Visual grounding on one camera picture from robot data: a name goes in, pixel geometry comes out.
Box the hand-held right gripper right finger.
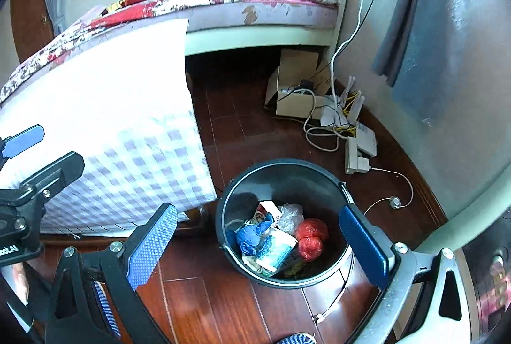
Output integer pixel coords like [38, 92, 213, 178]
[339, 203, 476, 344]

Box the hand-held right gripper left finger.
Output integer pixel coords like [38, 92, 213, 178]
[45, 202, 178, 344]

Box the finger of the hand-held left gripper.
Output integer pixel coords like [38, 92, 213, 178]
[0, 124, 45, 169]
[18, 151, 86, 209]

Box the red plastic bag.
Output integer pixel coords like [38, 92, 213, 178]
[295, 218, 329, 262]

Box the yellow cloth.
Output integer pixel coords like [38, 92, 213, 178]
[285, 258, 310, 279]

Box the blue paper cup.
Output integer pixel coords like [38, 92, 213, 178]
[255, 227, 299, 273]

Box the blue knitted cloth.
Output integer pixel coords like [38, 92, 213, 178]
[235, 213, 278, 257]

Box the black trash bin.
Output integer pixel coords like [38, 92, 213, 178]
[215, 158, 356, 289]

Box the person's left hand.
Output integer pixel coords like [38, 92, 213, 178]
[11, 261, 29, 305]

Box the blue white striped slipper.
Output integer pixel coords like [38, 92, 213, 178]
[94, 280, 120, 337]
[275, 332, 316, 344]

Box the white power strip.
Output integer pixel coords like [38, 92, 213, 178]
[344, 136, 372, 175]

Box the brown wooden door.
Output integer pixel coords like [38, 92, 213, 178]
[10, 0, 54, 63]

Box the pink cloth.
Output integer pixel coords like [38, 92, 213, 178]
[60, 4, 106, 37]

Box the white router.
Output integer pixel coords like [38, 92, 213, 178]
[319, 76, 366, 129]

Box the cardboard box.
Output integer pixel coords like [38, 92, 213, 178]
[264, 49, 334, 117]

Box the wide grey curtain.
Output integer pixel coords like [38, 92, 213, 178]
[371, 0, 496, 129]

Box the bed with red headboard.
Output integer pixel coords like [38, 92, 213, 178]
[0, 0, 356, 105]

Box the thin cable with round switch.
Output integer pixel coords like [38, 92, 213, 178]
[361, 166, 415, 215]

